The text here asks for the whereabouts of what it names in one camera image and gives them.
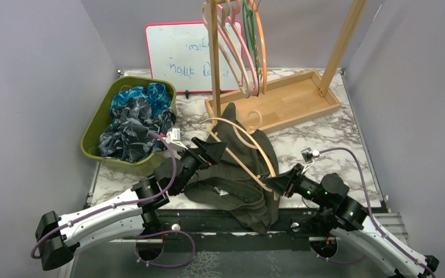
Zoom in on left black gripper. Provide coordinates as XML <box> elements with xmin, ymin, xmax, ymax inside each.
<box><xmin>172</xmin><ymin>137</ymin><xmax>228</xmax><ymax>196</ymax></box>

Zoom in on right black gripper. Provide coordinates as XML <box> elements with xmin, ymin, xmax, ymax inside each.
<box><xmin>263</xmin><ymin>162</ymin><xmax>331</xmax><ymax>209</ymax></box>

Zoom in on beige wooden hanger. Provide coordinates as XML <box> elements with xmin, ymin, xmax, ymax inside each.
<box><xmin>199</xmin><ymin>110</ymin><xmax>281</xmax><ymax>201</ymax></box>

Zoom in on dark olive shorts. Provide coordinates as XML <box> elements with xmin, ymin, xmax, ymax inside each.
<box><xmin>184</xmin><ymin>103</ymin><xmax>279</xmax><ymax>235</ymax></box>

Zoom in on blue leaf print shorts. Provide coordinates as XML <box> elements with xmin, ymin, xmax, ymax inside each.
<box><xmin>110</xmin><ymin>82</ymin><xmax>172</xmax><ymax>116</ymax></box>

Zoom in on dark blue patterned shorts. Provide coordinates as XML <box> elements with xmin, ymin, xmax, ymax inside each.
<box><xmin>98</xmin><ymin>97</ymin><xmax>177</xmax><ymax>163</ymax></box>

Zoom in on light wooden hanger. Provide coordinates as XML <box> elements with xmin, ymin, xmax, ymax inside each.
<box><xmin>201</xmin><ymin>1</ymin><xmax>258</xmax><ymax>98</ymax></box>

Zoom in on green plastic hanger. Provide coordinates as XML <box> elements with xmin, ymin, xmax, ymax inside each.
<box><xmin>242</xmin><ymin>1</ymin><xmax>260</xmax><ymax>96</ymax></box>

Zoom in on pink plastic hanger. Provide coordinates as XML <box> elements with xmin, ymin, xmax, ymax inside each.
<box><xmin>216</xmin><ymin>1</ymin><xmax>256</xmax><ymax>98</ymax></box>

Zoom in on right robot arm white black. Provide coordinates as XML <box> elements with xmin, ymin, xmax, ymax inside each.
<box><xmin>263</xmin><ymin>164</ymin><xmax>439</xmax><ymax>277</ymax></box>

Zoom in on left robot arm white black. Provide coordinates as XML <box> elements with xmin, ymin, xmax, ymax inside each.
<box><xmin>31</xmin><ymin>132</ymin><xmax>228</xmax><ymax>271</ymax></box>

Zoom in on wooden clothes rack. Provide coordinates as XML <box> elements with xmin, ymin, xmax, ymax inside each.
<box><xmin>205</xmin><ymin>1</ymin><xmax>367</xmax><ymax>133</ymax></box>

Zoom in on red framed whiteboard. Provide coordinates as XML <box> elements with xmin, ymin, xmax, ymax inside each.
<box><xmin>145</xmin><ymin>21</ymin><xmax>243</xmax><ymax>94</ymax></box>

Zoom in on olive green plastic basket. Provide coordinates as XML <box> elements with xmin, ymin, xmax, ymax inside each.
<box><xmin>80</xmin><ymin>76</ymin><xmax>177</xmax><ymax>176</ymax></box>

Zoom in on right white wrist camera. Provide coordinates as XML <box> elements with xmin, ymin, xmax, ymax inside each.
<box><xmin>301</xmin><ymin>148</ymin><xmax>320</xmax><ymax>174</ymax></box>

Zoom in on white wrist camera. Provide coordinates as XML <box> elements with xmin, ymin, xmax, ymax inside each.
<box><xmin>301</xmin><ymin>148</ymin><xmax>320</xmax><ymax>174</ymax></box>
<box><xmin>162</xmin><ymin>127</ymin><xmax>188</xmax><ymax>152</ymax></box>

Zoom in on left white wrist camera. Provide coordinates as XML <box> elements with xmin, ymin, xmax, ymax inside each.
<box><xmin>162</xmin><ymin>127</ymin><xmax>188</xmax><ymax>152</ymax></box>

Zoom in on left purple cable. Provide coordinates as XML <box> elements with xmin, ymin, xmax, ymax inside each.
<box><xmin>30</xmin><ymin>131</ymin><xmax>197</xmax><ymax>269</ymax></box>

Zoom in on purple cable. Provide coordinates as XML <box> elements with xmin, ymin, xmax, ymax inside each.
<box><xmin>308</xmin><ymin>147</ymin><xmax>436</xmax><ymax>278</ymax></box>
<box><xmin>30</xmin><ymin>131</ymin><xmax>197</xmax><ymax>269</ymax></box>

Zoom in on black metal base rail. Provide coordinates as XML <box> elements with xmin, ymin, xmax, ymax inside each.
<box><xmin>59</xmin><ymin>207</ymin><xmax>407</xmax><ymax>278</ymax></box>

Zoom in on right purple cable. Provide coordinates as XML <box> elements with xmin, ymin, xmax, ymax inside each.
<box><xmin>308</xmin><ymin>147</ymin><xmax>436</xmax><ymax>278</ymax></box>

